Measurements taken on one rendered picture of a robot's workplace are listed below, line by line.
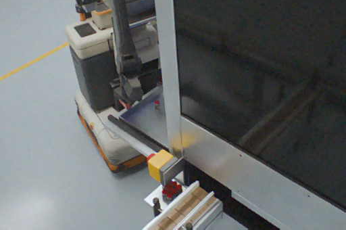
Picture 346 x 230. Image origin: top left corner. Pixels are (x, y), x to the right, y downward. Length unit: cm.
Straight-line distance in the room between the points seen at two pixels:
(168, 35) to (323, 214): 59
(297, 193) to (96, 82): 171
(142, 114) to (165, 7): 77
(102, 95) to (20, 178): 75
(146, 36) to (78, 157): 103
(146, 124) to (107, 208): 97
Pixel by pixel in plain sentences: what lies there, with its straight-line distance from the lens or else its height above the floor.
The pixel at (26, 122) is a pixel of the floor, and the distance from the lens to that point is 327.
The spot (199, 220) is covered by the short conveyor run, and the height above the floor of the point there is 93.
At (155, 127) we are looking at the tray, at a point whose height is 88.
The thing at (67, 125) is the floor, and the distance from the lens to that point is 313.
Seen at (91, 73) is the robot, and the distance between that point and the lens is 255.
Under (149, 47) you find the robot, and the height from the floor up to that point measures 80.
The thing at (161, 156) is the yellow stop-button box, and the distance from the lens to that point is 138.
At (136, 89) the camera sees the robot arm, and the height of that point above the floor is 110.
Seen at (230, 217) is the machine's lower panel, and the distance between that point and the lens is 142.
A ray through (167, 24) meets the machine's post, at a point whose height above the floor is 150.
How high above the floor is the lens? 205
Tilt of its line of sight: 40 degrees down
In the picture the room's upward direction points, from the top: 4 degrees counter-clockwise
